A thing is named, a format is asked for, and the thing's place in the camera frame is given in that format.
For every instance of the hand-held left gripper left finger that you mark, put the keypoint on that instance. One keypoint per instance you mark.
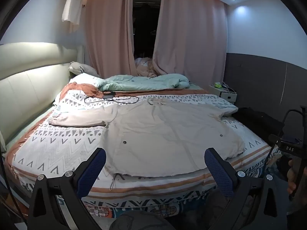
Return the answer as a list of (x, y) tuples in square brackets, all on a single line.
[(93, 170)]

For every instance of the mint green quilt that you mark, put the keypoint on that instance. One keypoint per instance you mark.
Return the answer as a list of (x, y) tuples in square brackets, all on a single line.
[(144, 82)]

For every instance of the dark window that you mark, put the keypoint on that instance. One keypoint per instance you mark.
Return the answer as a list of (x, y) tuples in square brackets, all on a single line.
[(146, 24)]

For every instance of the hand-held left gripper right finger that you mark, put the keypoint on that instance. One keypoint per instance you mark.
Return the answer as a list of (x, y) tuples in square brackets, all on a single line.
[(219, 172)]

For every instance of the white pillow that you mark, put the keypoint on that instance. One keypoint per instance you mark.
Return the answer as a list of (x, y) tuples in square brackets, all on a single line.
[(86, 79)]

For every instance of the small green item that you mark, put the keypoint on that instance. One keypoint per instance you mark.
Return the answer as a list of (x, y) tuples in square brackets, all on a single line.
[(217, 85)]

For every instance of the grey nightstand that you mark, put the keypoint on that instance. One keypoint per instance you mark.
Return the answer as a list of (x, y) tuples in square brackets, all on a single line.
[(227, 97)]

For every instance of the pink curtain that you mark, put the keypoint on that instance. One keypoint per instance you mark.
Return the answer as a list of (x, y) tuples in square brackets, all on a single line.
[(191, 40), (108, 28)]

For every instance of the patterned white blanket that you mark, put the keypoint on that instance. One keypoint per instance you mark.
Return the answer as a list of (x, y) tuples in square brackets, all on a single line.
[(60, 146)]

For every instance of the hanging white garment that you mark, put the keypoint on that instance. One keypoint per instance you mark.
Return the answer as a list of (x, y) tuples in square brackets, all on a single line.
[(73, 7)]

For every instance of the crumpled pale bedding pile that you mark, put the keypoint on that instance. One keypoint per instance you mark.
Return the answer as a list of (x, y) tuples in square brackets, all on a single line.
[(146, 68)]

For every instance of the beige jacket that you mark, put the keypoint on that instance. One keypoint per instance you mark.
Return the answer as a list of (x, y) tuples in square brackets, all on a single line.
[(168, 136)]

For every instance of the cream padded headboard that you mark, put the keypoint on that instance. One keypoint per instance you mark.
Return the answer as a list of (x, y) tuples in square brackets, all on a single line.
[(28, 88)]

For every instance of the black metal frame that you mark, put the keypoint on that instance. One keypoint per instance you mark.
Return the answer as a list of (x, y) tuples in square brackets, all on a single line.
[(291, 111)]

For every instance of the black folded clothes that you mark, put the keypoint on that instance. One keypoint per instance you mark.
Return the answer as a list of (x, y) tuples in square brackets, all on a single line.
[(259, 122)]

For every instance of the dark grey cloth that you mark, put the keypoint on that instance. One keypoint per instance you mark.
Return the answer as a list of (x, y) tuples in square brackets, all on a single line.
[(141, 221)]

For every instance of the person's right hand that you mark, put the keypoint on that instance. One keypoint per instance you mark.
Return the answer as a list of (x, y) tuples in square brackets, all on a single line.
[(292, 179)]

